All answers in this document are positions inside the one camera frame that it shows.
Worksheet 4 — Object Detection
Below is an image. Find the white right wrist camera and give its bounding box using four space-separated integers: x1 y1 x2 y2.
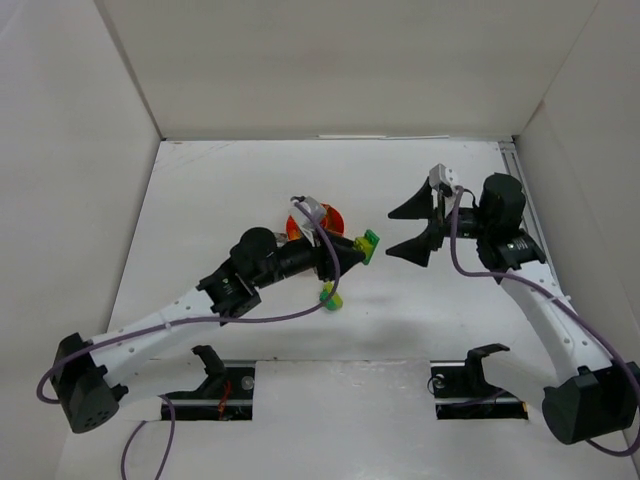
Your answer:
428 163 460 198

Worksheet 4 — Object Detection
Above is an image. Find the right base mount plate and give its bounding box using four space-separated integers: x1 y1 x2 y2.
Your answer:
427 363 529 420

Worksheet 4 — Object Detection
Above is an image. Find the base mount plate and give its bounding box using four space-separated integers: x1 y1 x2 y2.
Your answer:
427 363 529 420
167 361 256 422

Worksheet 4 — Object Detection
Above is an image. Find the green curved lego brick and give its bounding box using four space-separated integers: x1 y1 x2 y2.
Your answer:
319 282 335 310

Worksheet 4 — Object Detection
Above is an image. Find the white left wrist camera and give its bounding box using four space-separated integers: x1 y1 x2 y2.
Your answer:
289 196 326 245

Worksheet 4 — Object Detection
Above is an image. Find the lime sloped lego brick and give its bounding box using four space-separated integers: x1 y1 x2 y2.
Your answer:
326 293 343 311

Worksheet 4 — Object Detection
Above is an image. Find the aluminium rail right side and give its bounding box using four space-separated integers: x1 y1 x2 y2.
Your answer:
498 140 558 281

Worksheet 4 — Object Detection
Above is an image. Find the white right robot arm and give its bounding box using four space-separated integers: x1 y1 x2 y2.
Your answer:
386 165 639 445

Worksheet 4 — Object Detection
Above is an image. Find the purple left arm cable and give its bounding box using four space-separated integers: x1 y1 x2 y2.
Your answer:
35 197 342 480

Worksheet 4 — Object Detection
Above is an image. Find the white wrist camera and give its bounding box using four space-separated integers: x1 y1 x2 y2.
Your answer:
289 196 326 245
428 163 460 198

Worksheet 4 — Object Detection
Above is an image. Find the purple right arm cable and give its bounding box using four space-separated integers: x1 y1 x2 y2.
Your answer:
448 187 640 459

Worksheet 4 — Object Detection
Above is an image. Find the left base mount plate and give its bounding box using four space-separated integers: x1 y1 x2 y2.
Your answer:
167 361 256 422

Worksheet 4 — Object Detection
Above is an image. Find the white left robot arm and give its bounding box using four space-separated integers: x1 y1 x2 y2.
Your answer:
44 227 370 434

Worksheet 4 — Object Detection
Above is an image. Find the dark green lego plate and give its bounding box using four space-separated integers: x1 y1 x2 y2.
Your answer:
359 229 380 265

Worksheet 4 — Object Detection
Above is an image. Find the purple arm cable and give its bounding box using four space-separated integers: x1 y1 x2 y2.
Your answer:
35 197 342 480
448 187 640 459

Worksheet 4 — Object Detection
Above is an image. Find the lime square lego brick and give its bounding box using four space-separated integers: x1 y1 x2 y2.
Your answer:
354 236 374 255

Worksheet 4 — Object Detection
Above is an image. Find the orange round divided container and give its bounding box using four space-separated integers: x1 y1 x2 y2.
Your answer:
285 203 345 241

